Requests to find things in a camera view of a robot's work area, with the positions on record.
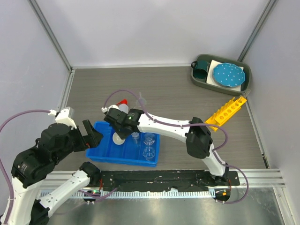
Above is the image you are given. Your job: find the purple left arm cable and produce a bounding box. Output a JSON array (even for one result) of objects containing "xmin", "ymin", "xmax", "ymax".
[{"xmin": 0, "ymin": 109, "xmax": 119, "ymax": 223}]

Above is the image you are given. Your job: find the white square plate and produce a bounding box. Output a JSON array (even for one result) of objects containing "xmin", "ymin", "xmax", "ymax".
[{"xmin": 206, "ymin": 60, "xmax": 244, "ymax": 91}]

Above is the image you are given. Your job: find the dark green mug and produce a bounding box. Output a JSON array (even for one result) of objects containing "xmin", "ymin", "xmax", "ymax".
[{"xmin": 191, "ymin": 60, "xmax": 210, "ymax": 79}]

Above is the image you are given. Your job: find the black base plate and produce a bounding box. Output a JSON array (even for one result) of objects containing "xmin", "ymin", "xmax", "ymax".
[{"xmin": 100, "ymin": 170, "xmax": 240, "ymax": 192}]

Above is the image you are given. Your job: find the tall clear glass beaker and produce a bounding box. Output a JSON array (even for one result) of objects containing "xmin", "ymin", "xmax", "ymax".
[{"xmin": 142, "ymin": 146, "xmax": 156, "ymax": 161}]

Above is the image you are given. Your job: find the small clear glass beaker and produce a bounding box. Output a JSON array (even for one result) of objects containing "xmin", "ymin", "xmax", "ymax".
[{"xmin": 131, "ymin": 132, "xmax": 140, "ymax": 148}]

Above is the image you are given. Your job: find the white slotted cable duct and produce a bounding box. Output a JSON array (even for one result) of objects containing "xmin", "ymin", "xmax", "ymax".
[{"xmin": 39, "ymin": 189, "xmax": 216, "ymax": 199}]

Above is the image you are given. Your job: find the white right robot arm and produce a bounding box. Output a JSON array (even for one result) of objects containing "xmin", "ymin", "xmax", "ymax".
[{"xmin": 102, "ymin": 105, "xmax": 229, "ymax": 185}]

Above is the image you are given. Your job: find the white ceramic evaporating dish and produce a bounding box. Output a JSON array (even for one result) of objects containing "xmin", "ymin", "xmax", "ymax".
[{"xmin": 112, "ymin": 132, "xmax": 125, "ymax": 145}]

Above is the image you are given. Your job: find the blue polka dot plate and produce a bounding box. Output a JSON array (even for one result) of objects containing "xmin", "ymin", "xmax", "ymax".
[{"xmin": 212, "ymin": 63, "xmax": 246, "ymax": 88}]

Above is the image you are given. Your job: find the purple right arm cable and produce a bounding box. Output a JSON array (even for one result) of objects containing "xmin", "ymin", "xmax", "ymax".
[{"xmin": 104, "ymin": 89, "xmax": 249, "ymax": 204}]

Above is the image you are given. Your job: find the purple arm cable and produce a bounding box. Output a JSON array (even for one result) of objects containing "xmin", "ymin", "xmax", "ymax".
[
  {"xmin": 104, "ymin": 89, "xmax": 249, "ymax": 204},
  {"xmin": 0, "ymin": 109, "xmax": 119, "ymax": 223}
]

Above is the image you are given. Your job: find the aluminium frame rail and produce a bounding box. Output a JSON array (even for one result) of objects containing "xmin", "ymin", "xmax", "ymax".
[{"xmin": 242, "ymin": 169, "xmax": 285, "ymax": 188}]

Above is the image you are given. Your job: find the white wash bottle red cap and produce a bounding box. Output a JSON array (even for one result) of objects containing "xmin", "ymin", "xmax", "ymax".
[{"xmin": 117, "ymin": 99, "xmax": 129, "ymax": 113}]

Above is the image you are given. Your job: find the yellow test tube rack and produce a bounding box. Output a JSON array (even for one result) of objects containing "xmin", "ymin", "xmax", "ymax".
[{"xmin": 205, "ymin": 96, "xmax": 247, "ymax": 127}]

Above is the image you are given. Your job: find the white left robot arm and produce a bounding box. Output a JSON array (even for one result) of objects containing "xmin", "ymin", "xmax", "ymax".
[{"xmin": 0, "ymin": 107, "xmax": 103, "ymax": 225}]

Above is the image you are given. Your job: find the blue plastic divided bin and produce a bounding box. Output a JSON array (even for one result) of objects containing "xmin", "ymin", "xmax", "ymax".
[{"xmin": 86, "ymin": 121, "xmax": 160, "ymax": 167}]

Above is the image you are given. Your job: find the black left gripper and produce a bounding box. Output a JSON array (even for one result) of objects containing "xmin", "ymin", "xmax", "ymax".
[{"xmin": 54, "ymin": 118, "xmax": 104, "ymax": 163}]

